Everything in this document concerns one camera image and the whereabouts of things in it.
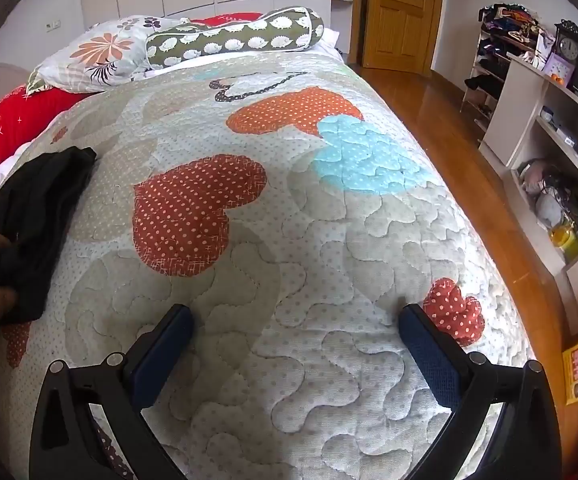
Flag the pink bag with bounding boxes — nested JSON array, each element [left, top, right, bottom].
[[519, 157, 550, 193]]

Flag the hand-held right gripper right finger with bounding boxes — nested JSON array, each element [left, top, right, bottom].
[[398, 303, 562, 480]]

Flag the heart print quilt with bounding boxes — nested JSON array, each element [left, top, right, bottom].
[[0, 50, 534, 480]]

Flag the floral pillow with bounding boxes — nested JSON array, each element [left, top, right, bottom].
[[26, 16, 190, 95]]

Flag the red blanket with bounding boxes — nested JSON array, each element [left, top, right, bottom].
[[0, 82, 92, 206]]

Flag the white shoe rack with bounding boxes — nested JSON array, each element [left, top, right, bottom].
[[461, 4, 554, 133]]

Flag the small purple clock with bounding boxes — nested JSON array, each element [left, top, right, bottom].
[[543, 55, 577, 78]]

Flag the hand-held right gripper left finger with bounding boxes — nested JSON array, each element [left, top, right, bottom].
[[29, 304, 194, 480]]

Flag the yellow jar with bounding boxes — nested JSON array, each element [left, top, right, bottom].
[[549, 222, 578, 261]]

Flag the white shelf unit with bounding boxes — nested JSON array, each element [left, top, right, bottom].
[[479, 52, 578, 336]]

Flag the black pants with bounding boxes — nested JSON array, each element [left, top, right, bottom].
[[0, 146, 98, 325]]

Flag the green patterned bolster pillow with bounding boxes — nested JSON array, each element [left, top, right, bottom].
[[145, 6, 326, 70]]

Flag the wooden door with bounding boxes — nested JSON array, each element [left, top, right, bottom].
[[361, 0, 447, 77]]

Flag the tangled black cables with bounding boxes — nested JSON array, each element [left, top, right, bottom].
[[539, 170, 578, 241]]

